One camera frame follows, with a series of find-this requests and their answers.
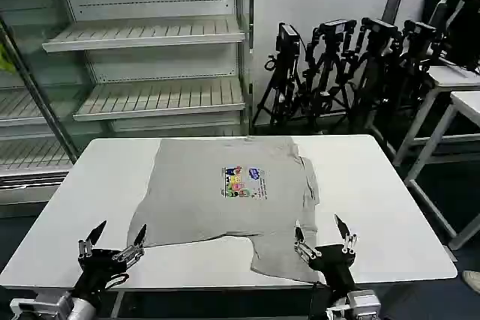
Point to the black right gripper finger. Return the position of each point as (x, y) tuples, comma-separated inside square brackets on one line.
[(347, 235), (304, 247)]

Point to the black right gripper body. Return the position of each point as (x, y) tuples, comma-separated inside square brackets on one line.
[(334, 265)]

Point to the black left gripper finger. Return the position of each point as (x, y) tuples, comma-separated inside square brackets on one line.
[(135, 245), (93, 237)]

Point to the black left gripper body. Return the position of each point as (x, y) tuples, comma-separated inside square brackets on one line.
[(98, 264)]

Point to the grey printed t-shirt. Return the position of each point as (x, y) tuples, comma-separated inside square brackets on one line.
[(225, 204)]

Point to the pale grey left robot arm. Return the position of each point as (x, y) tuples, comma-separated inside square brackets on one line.
[(48, 307)]

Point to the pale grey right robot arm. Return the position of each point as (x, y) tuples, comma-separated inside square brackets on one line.
[(354, 305)]

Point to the person's foot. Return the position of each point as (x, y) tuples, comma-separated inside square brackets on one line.
[(473, 282)]

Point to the glass-sided shelf rack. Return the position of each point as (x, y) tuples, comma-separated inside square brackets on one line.
[(26, 110)]

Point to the white desk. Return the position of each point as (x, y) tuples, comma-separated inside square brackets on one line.
[(450, 74), (467, 104)]

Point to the yellow-green object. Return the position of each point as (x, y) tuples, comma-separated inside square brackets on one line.
[(4, 59)]

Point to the white metal shelf rack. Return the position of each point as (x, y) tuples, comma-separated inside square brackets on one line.
[(157, 35)]

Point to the black monitor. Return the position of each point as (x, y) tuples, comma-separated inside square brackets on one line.
[(467, 31), (437, 1)]

